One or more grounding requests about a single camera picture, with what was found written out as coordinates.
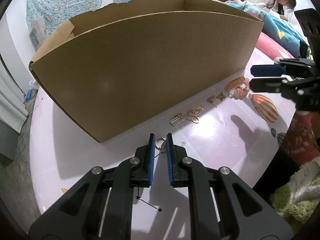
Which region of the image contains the gold ring earring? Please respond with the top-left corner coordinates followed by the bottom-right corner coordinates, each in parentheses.
top-left (155, 137), bottom-right (167, 150)

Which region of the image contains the white curtain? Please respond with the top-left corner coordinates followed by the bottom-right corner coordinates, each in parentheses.
top-left (0, 62), bottom-right (28, 133)

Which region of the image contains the brown cardboard box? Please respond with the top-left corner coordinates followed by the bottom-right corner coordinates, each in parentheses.
top-left (29, 0), bottom-right (264, 142)

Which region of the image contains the green fuzzy sleeve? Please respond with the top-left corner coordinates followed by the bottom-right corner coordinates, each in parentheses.
top-left (270, 157), bottom-right (319, 233)

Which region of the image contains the gold bird charm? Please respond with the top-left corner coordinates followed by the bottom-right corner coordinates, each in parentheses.
top-left (207, 95), bottom-right (217, 108)

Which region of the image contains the gold loop charm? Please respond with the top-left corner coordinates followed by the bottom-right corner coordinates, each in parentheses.
top-left (186, 105), bottom-right (204, 124)

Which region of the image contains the person with black hair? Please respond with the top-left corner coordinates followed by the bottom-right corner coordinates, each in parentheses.
top-left (254, 0), bottom-right (296, 21)

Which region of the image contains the gold butterfly charm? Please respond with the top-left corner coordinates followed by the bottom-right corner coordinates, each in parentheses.
top-left (216, 92), bottom-right (226, 101)

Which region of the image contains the pink floral blanket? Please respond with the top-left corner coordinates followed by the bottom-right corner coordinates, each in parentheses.
top-left (254, 32), bottom-right (320, 165)

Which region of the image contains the teal floral hanging cloth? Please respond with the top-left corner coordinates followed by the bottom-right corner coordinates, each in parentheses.
top-left (26, 0), bottom-right (103, 50)

